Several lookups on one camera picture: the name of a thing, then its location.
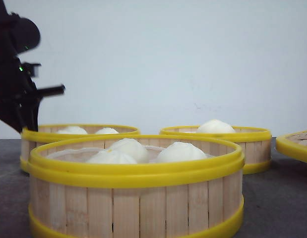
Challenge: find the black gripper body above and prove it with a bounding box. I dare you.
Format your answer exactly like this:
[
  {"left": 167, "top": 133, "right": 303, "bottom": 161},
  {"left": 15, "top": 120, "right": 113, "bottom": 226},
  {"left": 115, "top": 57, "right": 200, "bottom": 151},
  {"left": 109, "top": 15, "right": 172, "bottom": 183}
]
[{"left": 0, "top": 58, "right": 65, "bottom": 119}]

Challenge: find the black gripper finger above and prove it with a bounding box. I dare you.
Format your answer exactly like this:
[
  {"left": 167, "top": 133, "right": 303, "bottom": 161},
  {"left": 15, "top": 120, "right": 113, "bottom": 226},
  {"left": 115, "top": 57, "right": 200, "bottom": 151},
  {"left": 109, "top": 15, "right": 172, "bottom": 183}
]
[{"left": 4, "top": 96, "right": 39, "bottom": 133}]

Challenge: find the bamboo steamer lid yellow rim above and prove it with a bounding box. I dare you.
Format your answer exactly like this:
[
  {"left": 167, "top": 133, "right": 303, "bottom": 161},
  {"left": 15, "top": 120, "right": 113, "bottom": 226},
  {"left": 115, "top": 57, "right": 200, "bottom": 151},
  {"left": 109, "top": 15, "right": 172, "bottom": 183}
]
[{"left": 276, "top": 130, "right": 307, "bottom": 163}]

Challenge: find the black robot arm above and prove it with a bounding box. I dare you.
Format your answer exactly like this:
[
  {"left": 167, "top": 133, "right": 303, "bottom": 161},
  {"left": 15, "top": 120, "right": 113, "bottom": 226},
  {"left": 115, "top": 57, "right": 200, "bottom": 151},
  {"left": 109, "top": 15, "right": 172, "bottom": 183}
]
[{"left": 0, "top": 0, "right": 65, "bottom": 133}]

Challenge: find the back left white bun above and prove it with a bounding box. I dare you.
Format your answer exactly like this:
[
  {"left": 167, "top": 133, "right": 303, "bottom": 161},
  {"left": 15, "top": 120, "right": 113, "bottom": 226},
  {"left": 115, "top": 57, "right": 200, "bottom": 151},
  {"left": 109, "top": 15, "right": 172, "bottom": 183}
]
[{"left": 57, "top": 125, "right": 88, "bottom": 135}]

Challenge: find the white bun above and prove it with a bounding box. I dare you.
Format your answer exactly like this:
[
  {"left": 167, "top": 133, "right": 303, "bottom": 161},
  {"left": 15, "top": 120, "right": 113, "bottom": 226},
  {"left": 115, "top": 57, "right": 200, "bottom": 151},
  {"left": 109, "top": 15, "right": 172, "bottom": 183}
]
[
  {"left": 196, "top": 119, "right": 236, "bottom": 133},
  {"left": 109, "top": 138, "right": 149, "bottom": 164},
  {"left": 57, "top": 125, "right": 88, "bottom": 135},
  {"left": 86, "top": 150, "right": 137, "bottom": 164},
  {"left": 156, "top": 142, "right": 211, "bottom": 163}
]

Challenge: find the front left white bun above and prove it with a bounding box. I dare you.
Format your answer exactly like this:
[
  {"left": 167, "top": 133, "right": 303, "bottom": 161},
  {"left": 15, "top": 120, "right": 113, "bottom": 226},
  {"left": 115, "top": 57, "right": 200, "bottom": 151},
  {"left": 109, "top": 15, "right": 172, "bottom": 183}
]
[{"left": 86, "top": 150, "right": 137, "bottom": 164}]

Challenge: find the front middle white bun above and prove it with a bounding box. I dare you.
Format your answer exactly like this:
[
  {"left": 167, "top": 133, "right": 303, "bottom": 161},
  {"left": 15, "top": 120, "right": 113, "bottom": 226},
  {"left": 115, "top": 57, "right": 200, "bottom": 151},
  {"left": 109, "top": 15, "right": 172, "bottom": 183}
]
[{"left": 109, "top": 138, "right": 149, "bottom": 164}]

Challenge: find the front bamboo steamer basket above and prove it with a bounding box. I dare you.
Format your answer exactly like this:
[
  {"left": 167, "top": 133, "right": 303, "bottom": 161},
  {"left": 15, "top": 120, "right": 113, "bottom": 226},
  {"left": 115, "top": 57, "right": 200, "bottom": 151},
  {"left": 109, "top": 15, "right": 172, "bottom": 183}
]
[{"left": 28, "top": 135, "right": 244, "bottom": 238}]

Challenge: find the front right white bun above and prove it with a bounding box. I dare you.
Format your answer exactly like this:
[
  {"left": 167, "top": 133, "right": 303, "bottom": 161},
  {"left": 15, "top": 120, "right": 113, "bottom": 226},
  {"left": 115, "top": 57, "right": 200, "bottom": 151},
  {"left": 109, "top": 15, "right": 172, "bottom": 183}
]
[{"left": 156, "top": 142, "right": 211, "bottom": 163}]

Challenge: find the back right white bun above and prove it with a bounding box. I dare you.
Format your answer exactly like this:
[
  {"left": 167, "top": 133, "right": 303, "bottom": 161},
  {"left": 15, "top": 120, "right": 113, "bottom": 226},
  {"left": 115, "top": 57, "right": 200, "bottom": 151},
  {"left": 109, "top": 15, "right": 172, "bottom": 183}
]
[{"left": 196, "top": 119, "right": 236, "bottom": 133}]

